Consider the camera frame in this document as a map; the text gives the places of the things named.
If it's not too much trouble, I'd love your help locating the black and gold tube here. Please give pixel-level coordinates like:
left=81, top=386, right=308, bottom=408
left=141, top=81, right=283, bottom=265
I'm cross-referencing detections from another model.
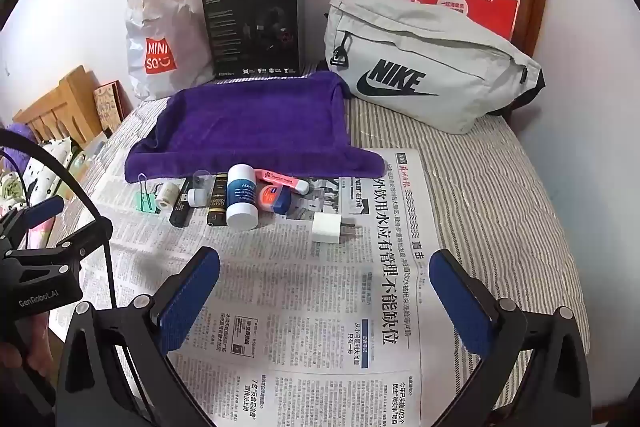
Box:
left=206, top=174, right=230, bottom=226

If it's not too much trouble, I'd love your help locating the white dotted cloth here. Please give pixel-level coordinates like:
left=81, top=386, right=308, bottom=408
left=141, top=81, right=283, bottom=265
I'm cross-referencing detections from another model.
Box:
left=20, top=139, right=96, bottom=208

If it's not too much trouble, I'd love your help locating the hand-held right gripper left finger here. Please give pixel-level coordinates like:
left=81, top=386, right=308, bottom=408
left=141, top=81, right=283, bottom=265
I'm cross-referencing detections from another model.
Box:
left=52, top=246, right=222, bottom=427

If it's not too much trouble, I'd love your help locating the green binder clip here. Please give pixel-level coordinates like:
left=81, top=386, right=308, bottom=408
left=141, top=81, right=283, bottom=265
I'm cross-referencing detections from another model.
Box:
left=136, top=173, right=157, bottom=214

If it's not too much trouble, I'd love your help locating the black headset box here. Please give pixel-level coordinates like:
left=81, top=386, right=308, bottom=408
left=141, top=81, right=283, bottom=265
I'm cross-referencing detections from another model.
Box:
left=201, top=0, right=301, bottom=80

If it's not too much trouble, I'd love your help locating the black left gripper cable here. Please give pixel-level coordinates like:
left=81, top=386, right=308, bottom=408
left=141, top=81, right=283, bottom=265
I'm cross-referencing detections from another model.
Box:
left=0, top=128, right=116, bottom=310

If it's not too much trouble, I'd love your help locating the white plastic shopping bag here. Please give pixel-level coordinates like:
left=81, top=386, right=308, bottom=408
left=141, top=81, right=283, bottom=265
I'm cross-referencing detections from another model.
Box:
left=125, top=0, right=213, bottom=102

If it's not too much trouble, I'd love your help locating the pink highlighter pen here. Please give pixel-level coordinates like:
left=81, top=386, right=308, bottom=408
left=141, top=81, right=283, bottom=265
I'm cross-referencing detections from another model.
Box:
left=254, top=168, right=311, bottom=195

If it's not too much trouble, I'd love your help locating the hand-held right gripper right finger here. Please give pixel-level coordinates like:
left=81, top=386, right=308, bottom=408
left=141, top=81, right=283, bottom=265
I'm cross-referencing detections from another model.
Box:
left=429, top=248, right=596, bottom=427

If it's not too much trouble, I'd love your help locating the grey waist bag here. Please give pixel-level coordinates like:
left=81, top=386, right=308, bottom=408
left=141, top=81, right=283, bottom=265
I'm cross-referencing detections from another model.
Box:
left=324, top=0, right=546, bottom=135

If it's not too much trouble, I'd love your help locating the pink round eraser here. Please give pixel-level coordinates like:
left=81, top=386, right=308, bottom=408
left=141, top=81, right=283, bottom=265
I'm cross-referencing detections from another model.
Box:
left=257, top=185, right=291, bottom=215

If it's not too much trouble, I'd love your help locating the white bottle blue label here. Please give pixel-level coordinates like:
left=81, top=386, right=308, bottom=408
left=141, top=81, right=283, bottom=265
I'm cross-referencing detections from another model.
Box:
left=226, top=163, right=261, bottom=230

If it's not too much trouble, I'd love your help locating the purple towel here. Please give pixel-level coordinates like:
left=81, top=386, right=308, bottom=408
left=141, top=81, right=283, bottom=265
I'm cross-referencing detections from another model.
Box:
left=124, top=71, right=387, bottom=184

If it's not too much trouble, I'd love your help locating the white tape roll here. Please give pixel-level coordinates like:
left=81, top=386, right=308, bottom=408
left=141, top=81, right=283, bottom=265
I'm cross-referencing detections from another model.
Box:
left=154, top=183, right=180, bottom=208

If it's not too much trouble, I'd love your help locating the striped bed sheet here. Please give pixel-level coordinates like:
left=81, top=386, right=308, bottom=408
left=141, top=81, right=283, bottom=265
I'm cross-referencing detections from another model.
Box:
left=47, top=62, right=591, bottom=427

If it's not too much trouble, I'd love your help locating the newspaper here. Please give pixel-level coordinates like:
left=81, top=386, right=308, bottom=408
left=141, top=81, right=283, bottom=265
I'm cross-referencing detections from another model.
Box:
left=47, top=147, right=493, bottom=427

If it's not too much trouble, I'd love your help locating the brown patterned notebook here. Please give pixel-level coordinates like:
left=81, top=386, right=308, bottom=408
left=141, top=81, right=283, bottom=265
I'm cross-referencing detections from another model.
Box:
left=93, top=80, right=126, bottom=132

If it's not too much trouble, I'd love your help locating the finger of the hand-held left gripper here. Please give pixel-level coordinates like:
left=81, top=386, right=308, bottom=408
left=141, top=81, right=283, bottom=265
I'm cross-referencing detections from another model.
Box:
left=0, top=194, right=67, bottom=233
left=15, top=217, right=114, bottom=265

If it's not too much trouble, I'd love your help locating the white charger plug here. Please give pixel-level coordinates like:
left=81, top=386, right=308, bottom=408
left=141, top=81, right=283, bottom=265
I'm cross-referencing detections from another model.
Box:
left=311, top=213, right=357, bottom=248

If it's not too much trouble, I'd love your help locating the black rectangular battery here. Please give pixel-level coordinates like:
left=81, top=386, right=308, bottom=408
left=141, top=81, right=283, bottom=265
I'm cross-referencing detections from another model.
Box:
left=169, top=179, right=193, bottom=228

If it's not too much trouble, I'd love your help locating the person's left hand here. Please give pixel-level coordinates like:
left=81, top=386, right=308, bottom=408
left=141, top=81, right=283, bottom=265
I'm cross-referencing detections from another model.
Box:
left=0, top=319, right=53, bottom=383

